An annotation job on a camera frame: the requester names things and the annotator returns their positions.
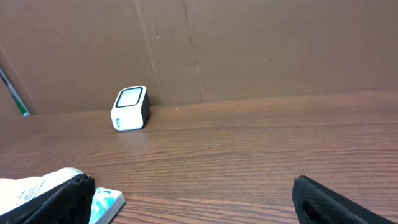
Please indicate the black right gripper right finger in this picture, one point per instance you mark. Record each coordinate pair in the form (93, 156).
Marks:
(316, 204)

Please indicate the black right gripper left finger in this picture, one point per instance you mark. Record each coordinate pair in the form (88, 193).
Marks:
(68, 202)

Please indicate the teal tissue pack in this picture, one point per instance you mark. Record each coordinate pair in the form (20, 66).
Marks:
(105, 205)

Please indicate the beige plastic pouch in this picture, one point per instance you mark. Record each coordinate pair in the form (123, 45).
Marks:
(15, 192)

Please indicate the white barcode scanner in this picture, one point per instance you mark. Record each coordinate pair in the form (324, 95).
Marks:
(131, 109)

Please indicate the cardboard backdrop panel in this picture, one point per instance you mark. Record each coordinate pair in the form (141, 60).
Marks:
(64, 56)

